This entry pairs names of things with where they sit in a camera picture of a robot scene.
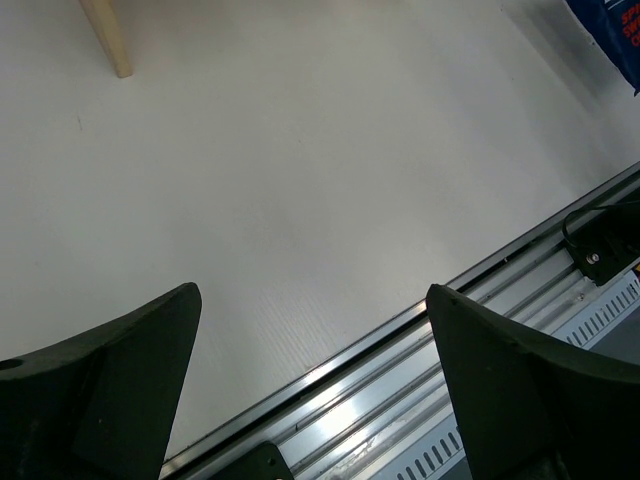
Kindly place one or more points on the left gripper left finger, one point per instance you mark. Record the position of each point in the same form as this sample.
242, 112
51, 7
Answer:
100, 404

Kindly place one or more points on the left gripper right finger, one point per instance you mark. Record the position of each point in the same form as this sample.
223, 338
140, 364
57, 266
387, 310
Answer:
528, 405

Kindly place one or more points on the blue Burts spicy chilli bag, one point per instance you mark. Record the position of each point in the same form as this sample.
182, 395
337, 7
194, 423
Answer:
614, 26

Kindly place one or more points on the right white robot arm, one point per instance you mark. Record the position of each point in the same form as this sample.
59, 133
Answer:
603, 240

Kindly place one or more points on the wooden two-tier shelf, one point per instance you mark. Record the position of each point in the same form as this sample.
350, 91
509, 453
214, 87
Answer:
105, 24

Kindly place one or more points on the white slotted cable duct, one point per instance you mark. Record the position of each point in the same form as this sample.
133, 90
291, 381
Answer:
435, 452

